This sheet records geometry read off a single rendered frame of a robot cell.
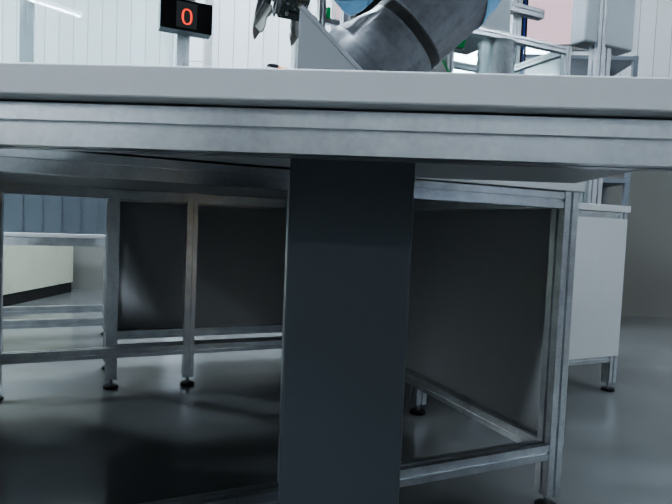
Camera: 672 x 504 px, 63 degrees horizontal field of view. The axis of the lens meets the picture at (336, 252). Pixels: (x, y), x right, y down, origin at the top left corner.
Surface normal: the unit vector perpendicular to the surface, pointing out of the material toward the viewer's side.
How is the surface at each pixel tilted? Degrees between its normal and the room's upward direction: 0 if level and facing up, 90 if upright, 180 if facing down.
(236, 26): 90
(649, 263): 90
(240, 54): 90
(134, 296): 90
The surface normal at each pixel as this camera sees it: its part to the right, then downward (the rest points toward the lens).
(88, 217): 0.40, 0.07
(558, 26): -0.07, 0.05
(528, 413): -0.91, -0.02
